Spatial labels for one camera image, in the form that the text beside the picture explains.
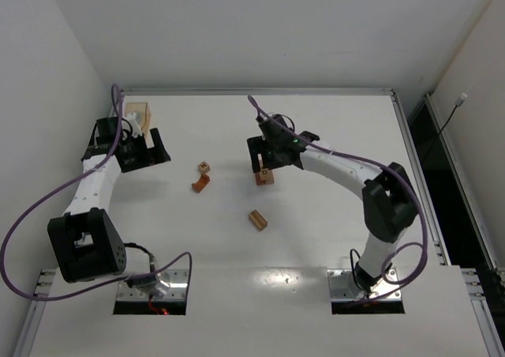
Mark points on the reddish brown rectangular block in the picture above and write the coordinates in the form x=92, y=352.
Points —
x=258, y=179

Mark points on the reddish wooden arch block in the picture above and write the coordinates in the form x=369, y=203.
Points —
x=201, y=183

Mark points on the transparent orange plastic box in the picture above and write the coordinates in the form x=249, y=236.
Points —
x=144, y=117

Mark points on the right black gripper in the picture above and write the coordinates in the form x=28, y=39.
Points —
x=257, y=148

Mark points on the black cable white plug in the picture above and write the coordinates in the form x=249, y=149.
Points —
x=457, y=104

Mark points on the ribbed light wooden block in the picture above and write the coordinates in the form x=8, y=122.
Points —
x=259, y=222

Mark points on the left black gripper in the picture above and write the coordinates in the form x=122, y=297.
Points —
x=143, y=154

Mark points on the wooden letter N cube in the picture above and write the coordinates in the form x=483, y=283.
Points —
x=203, y=168

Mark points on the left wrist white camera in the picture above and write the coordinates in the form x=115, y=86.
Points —
x=132, y=125

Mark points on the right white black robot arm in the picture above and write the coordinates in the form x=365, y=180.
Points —
x=387, y=207

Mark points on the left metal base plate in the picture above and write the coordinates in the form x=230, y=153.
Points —
x=169, y=286

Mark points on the light wooden rectangular block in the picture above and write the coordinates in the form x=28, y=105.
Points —
x=268, y=177

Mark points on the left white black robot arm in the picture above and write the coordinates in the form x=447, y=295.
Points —
x=85, y=242

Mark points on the wooden letter D cube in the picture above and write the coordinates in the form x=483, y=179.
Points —
x=261, y=173

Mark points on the aluminium table frame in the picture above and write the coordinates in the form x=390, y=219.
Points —
x=263, y=293

